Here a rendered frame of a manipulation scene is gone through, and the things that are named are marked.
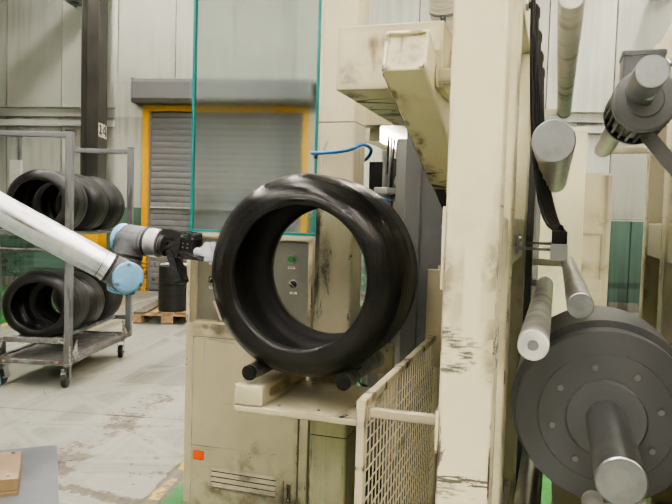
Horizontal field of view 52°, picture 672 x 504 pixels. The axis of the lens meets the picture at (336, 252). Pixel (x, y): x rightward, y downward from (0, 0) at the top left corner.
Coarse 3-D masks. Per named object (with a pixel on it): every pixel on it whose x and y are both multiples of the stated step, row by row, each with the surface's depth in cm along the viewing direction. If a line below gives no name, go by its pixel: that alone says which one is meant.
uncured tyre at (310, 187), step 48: (288, 192) 187; (336, 192) 184; (240, 240) 193; (384, 240) 182; (240, 288) 214; (384, 288) 180; (240, 336) 194; (288, 336) 218; (336, 336) 214; (384, 336) 185
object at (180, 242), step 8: (168, 232) 211; (176, 232) 208; (192, 232) 214; (160, 240) 210; (168, 240) 212; (176, 240) 208; (184, 240) 209; (192, 240) 208; (200, 240) 212; (160, 248) 210; (168, 248) 211; (176, 248) 208; (184, 248) 209; (192, 248) 209; (176, 256) 208
